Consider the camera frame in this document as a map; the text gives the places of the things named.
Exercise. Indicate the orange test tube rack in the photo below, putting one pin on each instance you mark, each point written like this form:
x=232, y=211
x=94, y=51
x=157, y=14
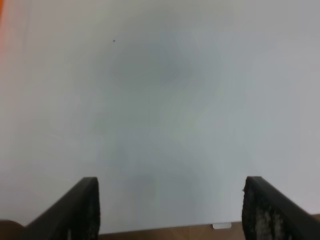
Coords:
x=2, y=28

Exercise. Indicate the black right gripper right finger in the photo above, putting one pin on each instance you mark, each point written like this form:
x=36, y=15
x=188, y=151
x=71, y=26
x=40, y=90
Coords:
x=267, y=214

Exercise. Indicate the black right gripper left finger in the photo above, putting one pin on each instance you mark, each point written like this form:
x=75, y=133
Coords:
x=75, y=216

